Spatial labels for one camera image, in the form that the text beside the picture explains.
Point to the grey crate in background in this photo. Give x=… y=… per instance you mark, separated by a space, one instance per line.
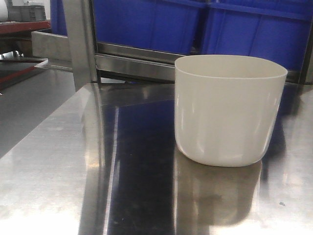
x=30 y=13

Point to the white plastic bin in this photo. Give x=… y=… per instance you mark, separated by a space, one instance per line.
x=226 y=107

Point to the red shelf edge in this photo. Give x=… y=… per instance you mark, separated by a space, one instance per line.
x=9 y=28

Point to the blue crate left on rack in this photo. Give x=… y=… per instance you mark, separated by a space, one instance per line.
x=161 y=25

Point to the stainless steel rack frame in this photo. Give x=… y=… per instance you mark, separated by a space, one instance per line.
x=72 y=44

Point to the blue crate right on rack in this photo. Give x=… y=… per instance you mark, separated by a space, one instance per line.
x=276 y=30

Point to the blue crate on rack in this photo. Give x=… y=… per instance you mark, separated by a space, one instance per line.
x=276 y=30
x=161 y=25

